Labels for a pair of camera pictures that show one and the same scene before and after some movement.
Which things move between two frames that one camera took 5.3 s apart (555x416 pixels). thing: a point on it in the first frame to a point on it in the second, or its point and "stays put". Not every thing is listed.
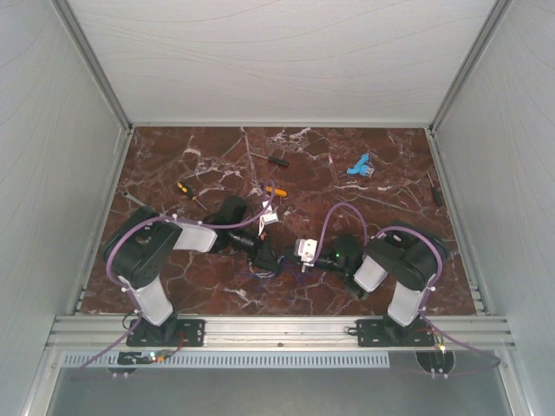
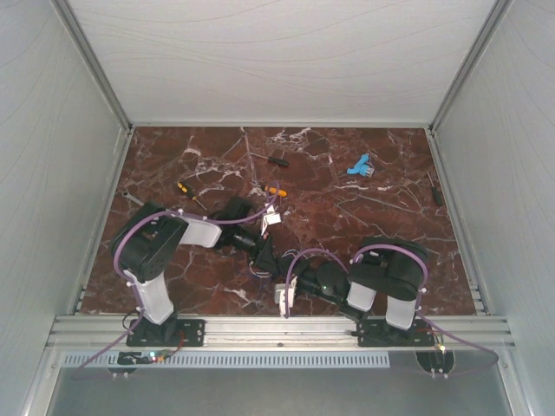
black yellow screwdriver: [186, 191] stays put
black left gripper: [264, 256] stays put
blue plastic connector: [362, 166] stays put
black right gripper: [296, 259] to [301, 269]
